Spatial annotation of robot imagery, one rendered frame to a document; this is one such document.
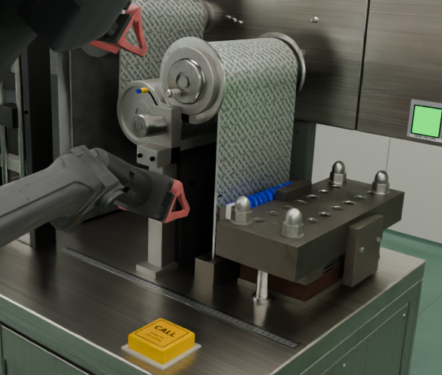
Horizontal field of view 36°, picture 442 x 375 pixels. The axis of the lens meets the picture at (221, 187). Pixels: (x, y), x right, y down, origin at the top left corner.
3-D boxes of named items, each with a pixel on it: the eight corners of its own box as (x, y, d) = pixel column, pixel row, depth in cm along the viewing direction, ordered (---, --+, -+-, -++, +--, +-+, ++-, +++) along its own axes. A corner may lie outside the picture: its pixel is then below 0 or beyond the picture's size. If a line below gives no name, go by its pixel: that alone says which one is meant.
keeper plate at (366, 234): (341, 284, 119) (347, 226, 116) (367, 267, 127) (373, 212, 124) (354, 288, 118) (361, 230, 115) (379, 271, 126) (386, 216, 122)
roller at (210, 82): (161, 109, 119) (162, 44, 116) (248, 94, 139) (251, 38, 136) (212, 120, 113) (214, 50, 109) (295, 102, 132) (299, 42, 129)
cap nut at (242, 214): (226, 221, 113) (227, 196, 112) (239, 216, 116) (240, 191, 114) (243, 227, 111) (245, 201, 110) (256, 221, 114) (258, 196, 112)
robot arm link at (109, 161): (109, 163, 91) (93, 137, 94) (76, 198, 92) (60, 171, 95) (140, 179, 96) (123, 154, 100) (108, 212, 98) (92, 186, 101)
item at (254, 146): (213, 214, 119) (218, 111, 113) (286, 187, 137) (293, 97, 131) (216, 215, 119) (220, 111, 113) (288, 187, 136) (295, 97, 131)
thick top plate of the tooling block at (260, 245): (215, 254, 115) (216, 221, 113) (331, 202, 145) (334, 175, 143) (294, 283, 105) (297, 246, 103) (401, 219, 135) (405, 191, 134)
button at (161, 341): (127, 348, 98) (127, 333, 97) (160, 330, 103) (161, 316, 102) (162, 366, 94) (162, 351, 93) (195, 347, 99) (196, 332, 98)
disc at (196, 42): (158, 117, 122) (159, 33, 117) (161, 116, 122) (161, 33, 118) (222, 130, 113) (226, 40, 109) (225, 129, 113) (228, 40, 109)
